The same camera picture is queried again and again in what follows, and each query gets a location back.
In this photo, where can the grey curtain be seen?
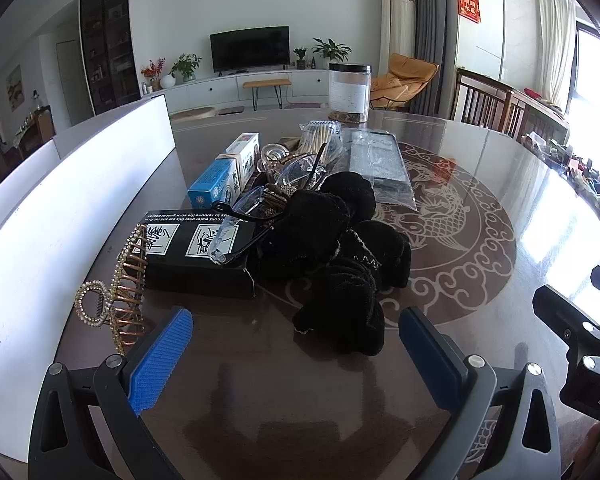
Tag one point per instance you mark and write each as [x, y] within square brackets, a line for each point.
[432, 35]

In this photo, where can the dark display cabinet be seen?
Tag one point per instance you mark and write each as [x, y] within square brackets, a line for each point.
[110, 45]

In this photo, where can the black television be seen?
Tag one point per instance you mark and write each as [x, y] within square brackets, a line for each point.
[250, 50]

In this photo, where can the white cardboard box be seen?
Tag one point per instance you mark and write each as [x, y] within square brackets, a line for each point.
[80, 185]

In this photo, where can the wooden side table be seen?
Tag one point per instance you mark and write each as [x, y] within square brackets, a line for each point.
[535, 105]

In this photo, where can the clear jar with black lid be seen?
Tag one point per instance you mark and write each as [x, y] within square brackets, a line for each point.
[349, 90]

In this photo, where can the small potted plant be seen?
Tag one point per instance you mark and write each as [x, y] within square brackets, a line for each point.
[300, 57]

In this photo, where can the wall painting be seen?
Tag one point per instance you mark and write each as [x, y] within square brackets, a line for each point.
[16, 87]

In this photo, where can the pile of assorted clutter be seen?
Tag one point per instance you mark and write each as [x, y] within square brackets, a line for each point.
[580, 175]

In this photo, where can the blue white toothpaste box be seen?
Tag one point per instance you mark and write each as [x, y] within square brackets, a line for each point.
[215, 180]

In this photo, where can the bushy potted plant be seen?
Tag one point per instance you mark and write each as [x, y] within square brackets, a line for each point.
[186, 67]

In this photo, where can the white vase with red flowers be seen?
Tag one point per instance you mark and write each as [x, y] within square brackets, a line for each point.
[165, 81]

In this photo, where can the round cat scratcher pad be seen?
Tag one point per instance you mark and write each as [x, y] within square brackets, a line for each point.
[192, 114]

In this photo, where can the large leafy potted plant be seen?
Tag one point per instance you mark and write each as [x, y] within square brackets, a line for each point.
[332, 50]

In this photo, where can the wooden bench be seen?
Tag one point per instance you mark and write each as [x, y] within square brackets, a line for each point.
[267, 82]

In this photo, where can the grey floor scale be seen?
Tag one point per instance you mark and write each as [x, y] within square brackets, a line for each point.
[231, 110]

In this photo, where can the white sheer curtain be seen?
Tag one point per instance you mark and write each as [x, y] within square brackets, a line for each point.
[555, 45]

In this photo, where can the wooden dining chair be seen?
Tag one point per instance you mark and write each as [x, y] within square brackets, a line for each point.
[480, 102]

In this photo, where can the orange lounge chair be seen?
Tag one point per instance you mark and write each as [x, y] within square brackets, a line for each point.
[405, 72]

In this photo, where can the large window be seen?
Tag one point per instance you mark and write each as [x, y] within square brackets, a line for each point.
[595, 75]

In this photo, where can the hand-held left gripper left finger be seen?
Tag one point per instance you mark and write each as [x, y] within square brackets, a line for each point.
[160, 360]

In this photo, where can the gold hair claw clip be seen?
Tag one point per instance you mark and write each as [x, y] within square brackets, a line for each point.
[125, 285]

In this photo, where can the covered standing air conditioner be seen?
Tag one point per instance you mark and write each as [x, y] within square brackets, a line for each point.
[397, 25]

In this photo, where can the black printed box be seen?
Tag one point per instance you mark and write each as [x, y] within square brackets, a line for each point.
[180, 265]

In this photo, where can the brown patterned desktop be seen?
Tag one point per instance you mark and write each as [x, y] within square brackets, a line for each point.
[505, 270]

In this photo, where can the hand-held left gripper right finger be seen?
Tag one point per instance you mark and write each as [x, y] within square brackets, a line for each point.
[432, 365]

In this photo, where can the white tv cabinet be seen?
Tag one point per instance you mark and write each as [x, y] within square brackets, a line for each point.
[210, 90]

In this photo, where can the phone case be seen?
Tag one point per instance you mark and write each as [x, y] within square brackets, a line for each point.
[380, 160]

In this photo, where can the red wall hanging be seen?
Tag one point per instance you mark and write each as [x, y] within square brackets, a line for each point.
[469, 4]

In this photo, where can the bag of wooden swabs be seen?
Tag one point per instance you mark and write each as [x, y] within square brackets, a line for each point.
[320, 137]

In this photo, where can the brown slim tube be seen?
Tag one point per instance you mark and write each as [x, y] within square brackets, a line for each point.
[292, 144]

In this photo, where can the small glass bottle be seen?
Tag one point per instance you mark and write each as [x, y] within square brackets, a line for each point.
[272, 152]

